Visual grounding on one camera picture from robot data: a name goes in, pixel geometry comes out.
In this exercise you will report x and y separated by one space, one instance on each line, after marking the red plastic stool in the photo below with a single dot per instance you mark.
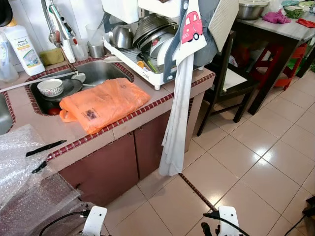
268 61

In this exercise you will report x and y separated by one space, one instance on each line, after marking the short black strip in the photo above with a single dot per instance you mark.
39 167

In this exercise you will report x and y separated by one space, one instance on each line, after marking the white patterned bowl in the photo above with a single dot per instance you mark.
50 88

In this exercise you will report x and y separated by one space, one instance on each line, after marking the green sponge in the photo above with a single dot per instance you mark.
51 57

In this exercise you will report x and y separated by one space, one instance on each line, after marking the black wooden chair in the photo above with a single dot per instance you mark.
225 54

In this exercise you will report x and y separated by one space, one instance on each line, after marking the narrow maroon cabinet door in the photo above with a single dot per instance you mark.
152 142

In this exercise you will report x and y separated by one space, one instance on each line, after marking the stacked steel dishes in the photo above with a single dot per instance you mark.
152 27

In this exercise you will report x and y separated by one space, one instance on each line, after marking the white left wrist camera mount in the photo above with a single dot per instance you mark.
95 221

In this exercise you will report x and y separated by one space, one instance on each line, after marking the red cloth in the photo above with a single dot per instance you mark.
306 22

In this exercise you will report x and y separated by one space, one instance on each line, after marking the magenta cloth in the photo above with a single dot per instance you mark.
275 17

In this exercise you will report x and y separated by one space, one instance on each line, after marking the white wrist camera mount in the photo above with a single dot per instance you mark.
229 221
95 221

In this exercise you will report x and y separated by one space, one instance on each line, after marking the steel cup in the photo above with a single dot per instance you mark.
96 50

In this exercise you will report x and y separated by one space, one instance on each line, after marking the steel mixing bowl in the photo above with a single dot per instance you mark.
252 11

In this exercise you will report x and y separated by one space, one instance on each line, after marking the white grey dish rack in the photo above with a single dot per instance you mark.
142 69

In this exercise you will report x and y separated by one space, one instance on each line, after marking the chrome faucet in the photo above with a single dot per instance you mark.
61 29

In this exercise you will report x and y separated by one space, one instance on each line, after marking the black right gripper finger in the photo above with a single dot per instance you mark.
205 230

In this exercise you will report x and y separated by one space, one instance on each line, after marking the dark table grey top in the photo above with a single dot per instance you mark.
285 30

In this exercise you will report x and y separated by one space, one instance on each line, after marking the dark round plate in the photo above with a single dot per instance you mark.
73 88

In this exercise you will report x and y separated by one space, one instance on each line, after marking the long black strip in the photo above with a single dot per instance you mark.
47 148

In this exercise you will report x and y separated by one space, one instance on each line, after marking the white perforated board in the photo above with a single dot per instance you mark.
224 22

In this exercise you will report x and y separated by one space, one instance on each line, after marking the clear drinking glass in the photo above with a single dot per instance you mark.
94 32

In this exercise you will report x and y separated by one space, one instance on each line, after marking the white towel red car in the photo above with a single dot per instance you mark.
177 123

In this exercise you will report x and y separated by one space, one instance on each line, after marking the clear plastic cup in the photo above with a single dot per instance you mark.
7 64

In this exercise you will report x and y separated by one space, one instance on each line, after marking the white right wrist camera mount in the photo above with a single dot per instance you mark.
229 221

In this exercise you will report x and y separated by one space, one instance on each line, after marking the steel sink basin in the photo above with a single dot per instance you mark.
4 115
101 71

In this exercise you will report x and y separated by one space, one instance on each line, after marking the clear bubble wrap sheet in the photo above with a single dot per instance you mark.
24 196

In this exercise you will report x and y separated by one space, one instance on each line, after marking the black hanging pan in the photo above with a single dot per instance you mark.
4 12

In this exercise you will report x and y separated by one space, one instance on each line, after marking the white detergent bottle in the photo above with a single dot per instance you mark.
24 51

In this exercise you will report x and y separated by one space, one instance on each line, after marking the orange plastic bag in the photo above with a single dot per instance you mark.
106 103

